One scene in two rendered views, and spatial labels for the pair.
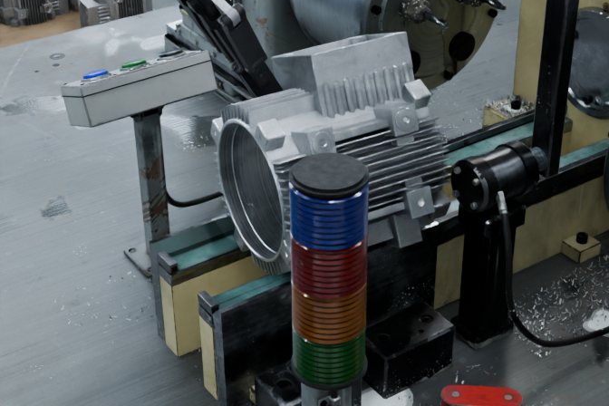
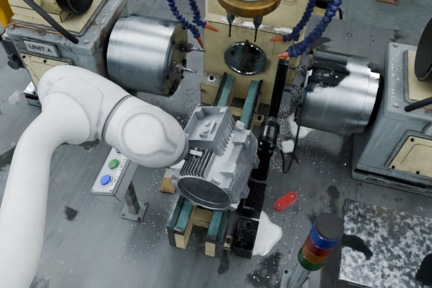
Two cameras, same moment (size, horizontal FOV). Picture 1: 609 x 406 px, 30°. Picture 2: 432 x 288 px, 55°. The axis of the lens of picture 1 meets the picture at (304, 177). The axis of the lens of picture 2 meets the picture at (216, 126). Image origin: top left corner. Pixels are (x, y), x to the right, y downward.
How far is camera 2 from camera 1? 0.83 m
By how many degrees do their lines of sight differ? 38
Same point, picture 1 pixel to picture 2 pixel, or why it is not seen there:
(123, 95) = (124, 181)
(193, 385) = (201, 256)
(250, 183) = (186, 182)
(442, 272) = not seen: hidden behind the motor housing
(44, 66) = not seen: outside the picture
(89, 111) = (118, 198)
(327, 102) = (221, 151)
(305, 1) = (125, 79)
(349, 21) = (155, 84)
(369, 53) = (223, 123)
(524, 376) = (285, 182)
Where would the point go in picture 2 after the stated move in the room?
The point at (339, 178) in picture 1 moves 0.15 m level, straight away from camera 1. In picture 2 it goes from (337, 227) to (284, 177)
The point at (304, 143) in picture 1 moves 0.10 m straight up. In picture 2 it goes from (230, 175) to (232, 153)
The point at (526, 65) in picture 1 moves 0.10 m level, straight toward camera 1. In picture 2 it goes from (209, 62) to (223, 80)
